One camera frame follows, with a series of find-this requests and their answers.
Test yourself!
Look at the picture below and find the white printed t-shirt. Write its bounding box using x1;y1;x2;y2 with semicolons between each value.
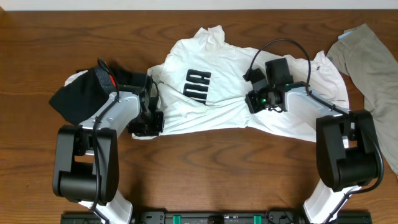
131;25;350;143

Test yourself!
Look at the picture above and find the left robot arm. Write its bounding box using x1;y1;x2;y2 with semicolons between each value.
52;89;164;223

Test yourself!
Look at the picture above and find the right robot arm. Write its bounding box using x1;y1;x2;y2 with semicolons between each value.
244;68;384;223

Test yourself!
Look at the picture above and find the black shorts red waistband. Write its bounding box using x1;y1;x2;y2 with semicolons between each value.
49;63;133;125

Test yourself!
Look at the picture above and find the grey khaki garment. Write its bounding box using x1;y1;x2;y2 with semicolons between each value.
326;24;397;173

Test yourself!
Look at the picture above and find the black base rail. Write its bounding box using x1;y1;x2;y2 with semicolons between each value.
60;210;373;224

